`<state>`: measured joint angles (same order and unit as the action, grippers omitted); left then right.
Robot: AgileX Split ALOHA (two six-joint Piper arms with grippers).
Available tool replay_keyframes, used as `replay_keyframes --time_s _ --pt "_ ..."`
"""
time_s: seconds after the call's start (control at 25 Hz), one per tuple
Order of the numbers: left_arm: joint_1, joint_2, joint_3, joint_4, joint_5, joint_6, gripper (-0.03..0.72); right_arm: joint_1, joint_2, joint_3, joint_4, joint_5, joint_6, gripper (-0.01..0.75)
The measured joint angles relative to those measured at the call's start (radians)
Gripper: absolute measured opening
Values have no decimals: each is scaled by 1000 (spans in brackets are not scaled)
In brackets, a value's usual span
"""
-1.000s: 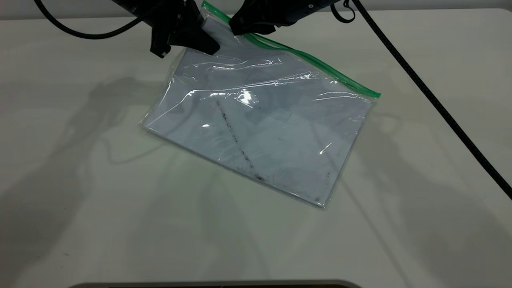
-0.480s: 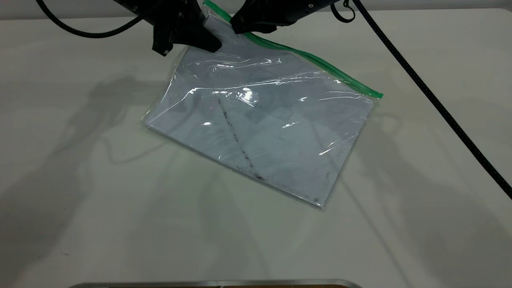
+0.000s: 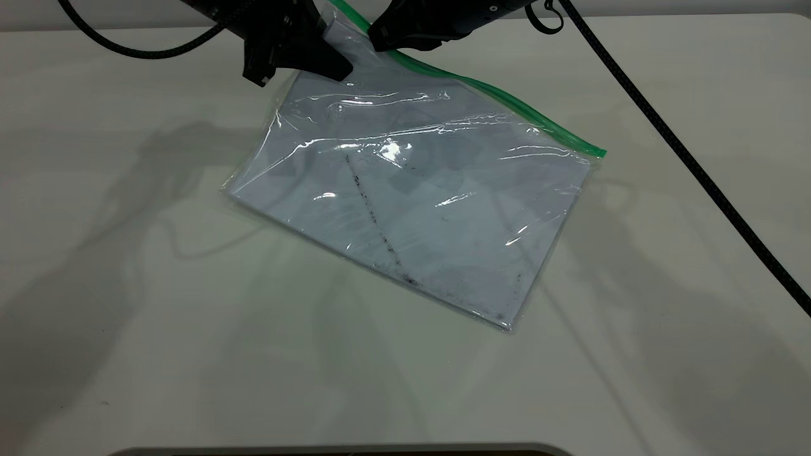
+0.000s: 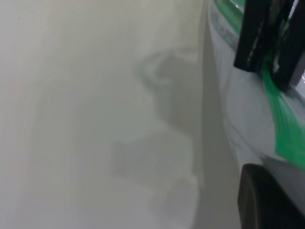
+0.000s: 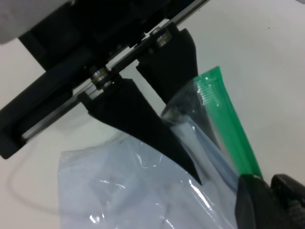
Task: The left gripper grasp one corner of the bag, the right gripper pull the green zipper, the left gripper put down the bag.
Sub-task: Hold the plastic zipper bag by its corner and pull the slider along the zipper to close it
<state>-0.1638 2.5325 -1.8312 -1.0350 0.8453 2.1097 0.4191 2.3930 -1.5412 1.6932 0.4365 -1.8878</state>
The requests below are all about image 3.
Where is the grey rounded base rim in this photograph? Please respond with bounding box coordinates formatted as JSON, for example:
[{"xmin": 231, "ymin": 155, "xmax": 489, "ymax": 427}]
[{"xmin": 106, "ymin": 441, "xmax": 576, "ymax": 456}]

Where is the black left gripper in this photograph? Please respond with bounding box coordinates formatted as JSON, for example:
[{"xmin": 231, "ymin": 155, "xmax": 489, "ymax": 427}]
[{"xmin": 181, "ymin": 0, "xmax": 354, "ymax": 88}]

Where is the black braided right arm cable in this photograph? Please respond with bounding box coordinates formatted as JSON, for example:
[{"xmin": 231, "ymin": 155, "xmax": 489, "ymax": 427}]
[{"xmin": 523, "ymin": 0, "xmax": 811, "ymax": 319}]

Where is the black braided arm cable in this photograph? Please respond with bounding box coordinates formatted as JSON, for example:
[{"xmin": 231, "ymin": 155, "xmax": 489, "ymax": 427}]
[
  {"xmin": 57, "ymin": 0, "xmax": 249, "ymax": 61},
  {"xmin": 523, "ymin": 0, "xmax": 811, "ymax": 319}
]

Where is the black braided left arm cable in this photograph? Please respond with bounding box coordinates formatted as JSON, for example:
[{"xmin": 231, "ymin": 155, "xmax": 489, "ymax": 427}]
[{"xmin": 57, "ymin": 0, "xmax": 249, "ymax": 61}]

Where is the clear plastic zip bag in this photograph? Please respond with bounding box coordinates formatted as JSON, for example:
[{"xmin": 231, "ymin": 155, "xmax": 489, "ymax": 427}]
[{"xmin": 220, "ymin": 0, "xmax": 608, "ymax": 334}]

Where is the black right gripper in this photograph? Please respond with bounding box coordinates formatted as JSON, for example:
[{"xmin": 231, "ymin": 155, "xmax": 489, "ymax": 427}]
[{"xmin": 368, "ymin": 0, "xmax": 540, "ymax": 53}]

